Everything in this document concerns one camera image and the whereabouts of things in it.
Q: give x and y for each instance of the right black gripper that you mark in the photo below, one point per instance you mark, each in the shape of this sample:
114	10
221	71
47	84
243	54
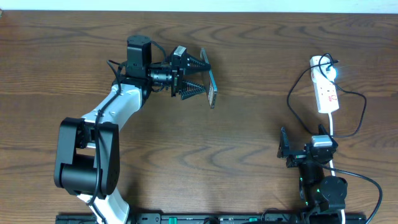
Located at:
296	157

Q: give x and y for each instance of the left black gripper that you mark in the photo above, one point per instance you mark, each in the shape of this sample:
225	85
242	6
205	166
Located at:
177	78

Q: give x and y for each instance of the Galaxy S25 Ultra smartphone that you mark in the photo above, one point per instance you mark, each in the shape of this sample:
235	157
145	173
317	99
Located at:
210	87

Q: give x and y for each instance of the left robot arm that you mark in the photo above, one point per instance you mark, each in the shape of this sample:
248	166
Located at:
87	163

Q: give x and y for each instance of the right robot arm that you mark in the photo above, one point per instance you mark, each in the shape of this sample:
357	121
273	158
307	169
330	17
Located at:
324	195

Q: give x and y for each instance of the white USB charger plug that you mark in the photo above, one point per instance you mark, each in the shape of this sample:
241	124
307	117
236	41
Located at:
323	73

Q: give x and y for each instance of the white power strip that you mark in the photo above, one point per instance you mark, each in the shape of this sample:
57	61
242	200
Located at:
325	93

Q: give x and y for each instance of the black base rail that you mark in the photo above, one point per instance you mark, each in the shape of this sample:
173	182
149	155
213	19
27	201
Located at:
273	217

